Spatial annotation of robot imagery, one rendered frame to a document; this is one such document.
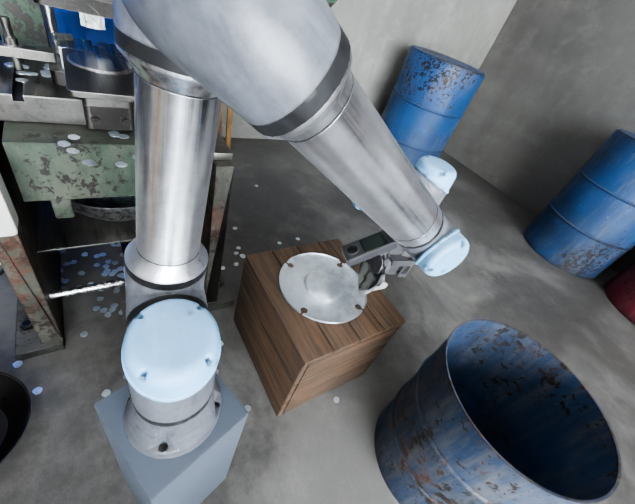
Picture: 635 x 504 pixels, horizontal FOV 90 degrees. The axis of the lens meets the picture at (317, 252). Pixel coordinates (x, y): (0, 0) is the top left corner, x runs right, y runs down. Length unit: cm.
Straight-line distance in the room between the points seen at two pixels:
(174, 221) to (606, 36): 347
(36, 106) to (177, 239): 59
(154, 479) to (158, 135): 49
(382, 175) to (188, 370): 32
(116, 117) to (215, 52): 73
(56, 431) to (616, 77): 377
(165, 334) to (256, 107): 31
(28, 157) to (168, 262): 51
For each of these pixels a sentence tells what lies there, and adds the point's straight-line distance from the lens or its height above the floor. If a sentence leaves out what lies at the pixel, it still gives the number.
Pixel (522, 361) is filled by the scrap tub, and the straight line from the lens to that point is 117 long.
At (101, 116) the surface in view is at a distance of 94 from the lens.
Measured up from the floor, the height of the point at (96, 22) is 84.
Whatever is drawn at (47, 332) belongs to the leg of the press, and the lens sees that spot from 125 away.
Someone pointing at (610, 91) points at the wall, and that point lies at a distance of 351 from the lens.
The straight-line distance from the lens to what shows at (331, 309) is 96.
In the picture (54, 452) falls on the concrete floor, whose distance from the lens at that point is 116.
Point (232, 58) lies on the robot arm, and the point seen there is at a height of 101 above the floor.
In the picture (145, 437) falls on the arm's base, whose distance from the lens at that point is 59.
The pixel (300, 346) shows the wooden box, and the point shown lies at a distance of 86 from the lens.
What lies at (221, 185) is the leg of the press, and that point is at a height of 56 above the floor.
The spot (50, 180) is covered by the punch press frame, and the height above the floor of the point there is 55.
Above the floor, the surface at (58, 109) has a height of 68.
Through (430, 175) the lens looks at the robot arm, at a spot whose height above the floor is 86.
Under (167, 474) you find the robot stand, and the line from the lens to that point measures 63.
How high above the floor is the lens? 106
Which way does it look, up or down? 39 degrees down
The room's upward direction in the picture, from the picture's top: 21 degrees clockwise
